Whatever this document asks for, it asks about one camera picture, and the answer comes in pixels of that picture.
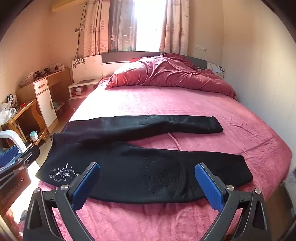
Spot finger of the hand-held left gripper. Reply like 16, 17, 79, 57
14, 145, 41, 168
0, 146, 21, 167

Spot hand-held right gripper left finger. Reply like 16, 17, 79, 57
23, 162, 101, 241

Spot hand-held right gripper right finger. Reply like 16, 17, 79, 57
194, 162, 274, 241

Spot black pants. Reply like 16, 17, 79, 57
36, 114, 253, 204

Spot white plastic stool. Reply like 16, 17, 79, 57
0, 129, 32, 155

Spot clear plastic bag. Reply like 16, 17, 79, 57
0, 101, 18, 125

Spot wooden chair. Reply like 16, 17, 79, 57
1, 98, 49, 149

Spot wooden cabinet with white doors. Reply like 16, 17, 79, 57
15, 67, 73, 134

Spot small woven basket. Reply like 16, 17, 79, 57
19, 77, 36, 87

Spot white bedside table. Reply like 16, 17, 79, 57
68, 78, 102, 112

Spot bed with pink sheet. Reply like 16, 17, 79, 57
37, 76, 294, 241

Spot red duvet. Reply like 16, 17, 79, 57
105, 53, 237, 100

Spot grey and white headboard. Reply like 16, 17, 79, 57
72, 51, 225, 84

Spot wooden curtain box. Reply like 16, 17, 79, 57
52, 0, 89, 12

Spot grey curtain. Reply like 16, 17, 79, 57
108, 0, 138, 52

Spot black hanging cable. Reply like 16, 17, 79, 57
74, 0, 90, 59

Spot white cable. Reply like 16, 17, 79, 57
203, 49, 219, 73

